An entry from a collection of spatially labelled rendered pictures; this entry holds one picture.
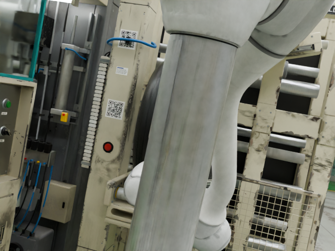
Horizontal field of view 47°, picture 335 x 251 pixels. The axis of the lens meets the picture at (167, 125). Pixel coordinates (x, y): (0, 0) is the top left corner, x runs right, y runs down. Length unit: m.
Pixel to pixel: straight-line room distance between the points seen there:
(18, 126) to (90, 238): 0.55
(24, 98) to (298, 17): 1.15
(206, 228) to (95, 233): 0.85
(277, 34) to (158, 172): 0.29
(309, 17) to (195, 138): 0.27
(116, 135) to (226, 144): 0.86
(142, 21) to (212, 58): 1.10
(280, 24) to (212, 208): 0.46
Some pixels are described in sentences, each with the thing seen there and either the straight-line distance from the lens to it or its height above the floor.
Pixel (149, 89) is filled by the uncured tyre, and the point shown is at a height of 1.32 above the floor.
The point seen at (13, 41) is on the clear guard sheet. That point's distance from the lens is 1.45.
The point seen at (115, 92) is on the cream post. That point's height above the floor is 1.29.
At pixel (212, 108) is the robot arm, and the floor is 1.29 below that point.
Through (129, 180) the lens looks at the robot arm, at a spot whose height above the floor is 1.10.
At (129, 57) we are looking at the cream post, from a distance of 1.60.
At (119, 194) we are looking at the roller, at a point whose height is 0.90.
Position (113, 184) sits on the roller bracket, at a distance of 1.52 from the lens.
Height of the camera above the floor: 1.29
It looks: 3 degrees down
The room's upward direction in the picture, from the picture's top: 11 degrees clockwise
